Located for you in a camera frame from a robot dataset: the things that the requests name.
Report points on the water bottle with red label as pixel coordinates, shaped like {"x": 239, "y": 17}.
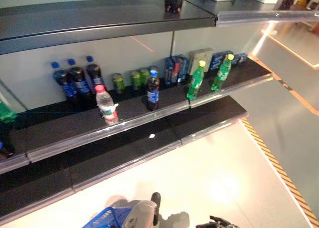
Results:
{"x": 106, "y": 103}

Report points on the black shelf upright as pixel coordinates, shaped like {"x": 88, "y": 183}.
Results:
{"x": 173, "y": 43}

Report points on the blue plastic shopping basket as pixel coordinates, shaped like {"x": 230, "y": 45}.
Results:
{"x": 104, "y": 218}

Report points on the grey cardboard box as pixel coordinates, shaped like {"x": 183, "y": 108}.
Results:
{"x": 202, "y": 58}

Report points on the silver left robot leg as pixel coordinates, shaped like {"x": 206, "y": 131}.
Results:
{"x": 139, "y": 213}

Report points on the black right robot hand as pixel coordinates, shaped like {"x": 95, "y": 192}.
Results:
{"x": 216, "y": 223}

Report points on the yellow black floor tape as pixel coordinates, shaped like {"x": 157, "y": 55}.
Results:
{"x": 274, "y": 163}

